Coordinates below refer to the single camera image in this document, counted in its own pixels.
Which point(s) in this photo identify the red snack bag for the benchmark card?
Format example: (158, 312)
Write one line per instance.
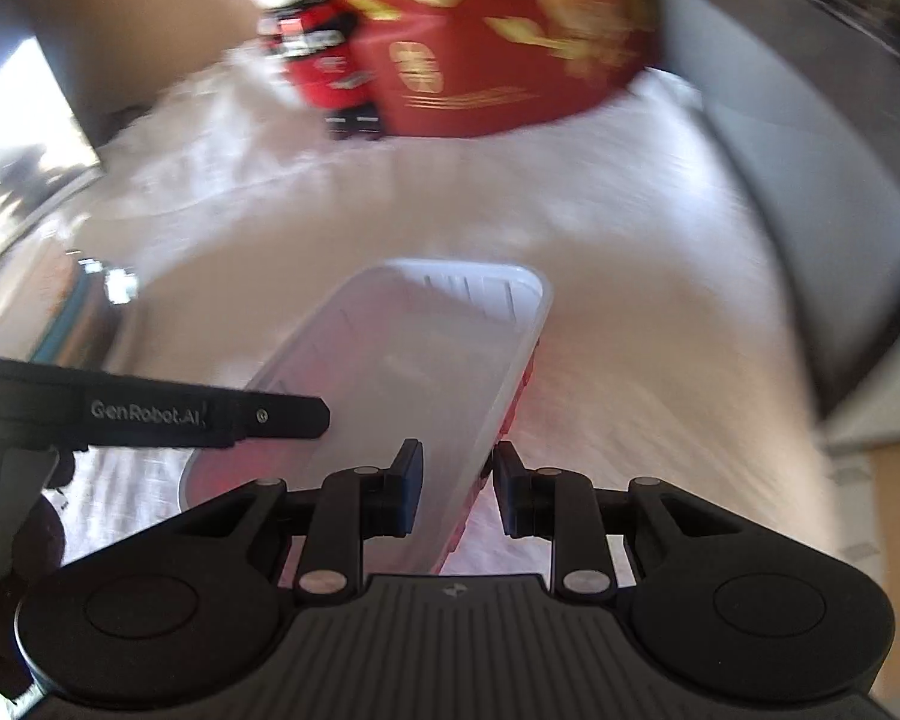
(480, 52)

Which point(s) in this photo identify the white plastic tray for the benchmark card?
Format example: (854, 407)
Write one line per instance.
(420, 360)

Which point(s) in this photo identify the black computer monitor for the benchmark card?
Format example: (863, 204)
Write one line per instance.
(15, 150)

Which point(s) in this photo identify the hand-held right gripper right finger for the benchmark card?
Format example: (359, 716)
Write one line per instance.
(504, 489)

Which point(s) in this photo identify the stainless steel bowl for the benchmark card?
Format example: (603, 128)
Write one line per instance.
(109, 315)

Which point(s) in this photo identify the white textured cloth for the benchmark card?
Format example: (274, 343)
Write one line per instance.
(607, 277)

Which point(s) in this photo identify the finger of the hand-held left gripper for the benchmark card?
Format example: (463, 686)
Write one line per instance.
(277, 418)

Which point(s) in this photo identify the panda figurine in red suit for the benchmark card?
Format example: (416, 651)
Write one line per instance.
(322, 52)

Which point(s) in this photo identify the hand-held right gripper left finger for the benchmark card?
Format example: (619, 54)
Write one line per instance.
(412, 481)

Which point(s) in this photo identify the person's left hand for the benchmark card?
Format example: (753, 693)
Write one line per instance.
(41, 540)

